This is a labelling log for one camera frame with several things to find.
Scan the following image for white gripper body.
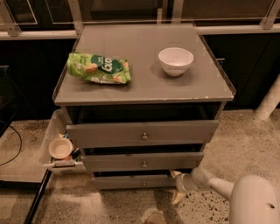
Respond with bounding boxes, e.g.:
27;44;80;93
175;167;214;193

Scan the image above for grey bottom drawer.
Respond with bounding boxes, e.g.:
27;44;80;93
93;174;176;190

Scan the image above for grey drawer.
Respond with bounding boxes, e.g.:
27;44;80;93
66;120;219;148
93;174;176;190
82;152;204;172

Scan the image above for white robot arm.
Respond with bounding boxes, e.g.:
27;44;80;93
170;167;280;224

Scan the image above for grey top drawer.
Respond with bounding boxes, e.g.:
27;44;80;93
66;120;219;148

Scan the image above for grey middle drawer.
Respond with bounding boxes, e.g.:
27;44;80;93
82;152;204;172

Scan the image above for grey drawer cabinet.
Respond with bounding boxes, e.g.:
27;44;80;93
53;24;235;178

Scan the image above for white bowl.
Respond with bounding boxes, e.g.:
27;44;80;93
158;47;194;77

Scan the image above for small beige bowl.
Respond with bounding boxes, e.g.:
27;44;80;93
48;137;73;159

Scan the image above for clear plastic storage bin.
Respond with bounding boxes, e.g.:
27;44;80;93
38;109;86;175

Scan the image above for green snack bag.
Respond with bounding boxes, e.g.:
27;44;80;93
66;52;131;85

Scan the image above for white pipe post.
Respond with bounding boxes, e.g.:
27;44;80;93
255;74;280;121

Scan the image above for white railing frame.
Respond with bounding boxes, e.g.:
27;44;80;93
0;0;280;39

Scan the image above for black cable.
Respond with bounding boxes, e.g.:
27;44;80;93
0;120;24;167

